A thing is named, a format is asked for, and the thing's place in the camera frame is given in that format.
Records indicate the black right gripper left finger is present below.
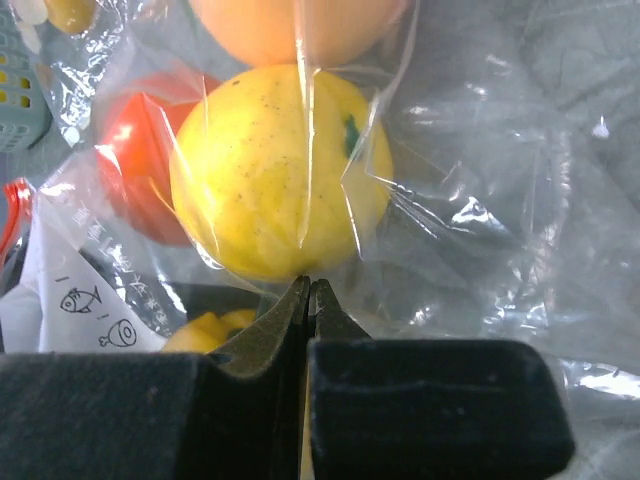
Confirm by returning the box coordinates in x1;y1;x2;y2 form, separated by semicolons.
1;277;310;479

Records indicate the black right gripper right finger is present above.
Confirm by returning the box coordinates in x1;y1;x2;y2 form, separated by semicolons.
308;280;575;479

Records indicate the clear red-zip bag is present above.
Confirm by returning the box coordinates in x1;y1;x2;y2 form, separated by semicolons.
1;1;639;479

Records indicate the yellow fake bell pepper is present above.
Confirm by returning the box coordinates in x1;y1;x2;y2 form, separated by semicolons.
162;309;256;353

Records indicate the yellow fake lemon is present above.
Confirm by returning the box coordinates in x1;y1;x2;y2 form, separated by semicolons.
170;64;393;282

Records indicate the peach coloured fake fruit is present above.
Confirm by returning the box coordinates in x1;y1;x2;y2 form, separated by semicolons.
190;0;409;67

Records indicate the polka dot zip bag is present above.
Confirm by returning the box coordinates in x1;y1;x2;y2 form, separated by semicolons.
8;0;98;53

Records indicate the teal plastic basket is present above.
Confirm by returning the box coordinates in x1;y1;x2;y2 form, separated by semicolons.
1;6;52;154

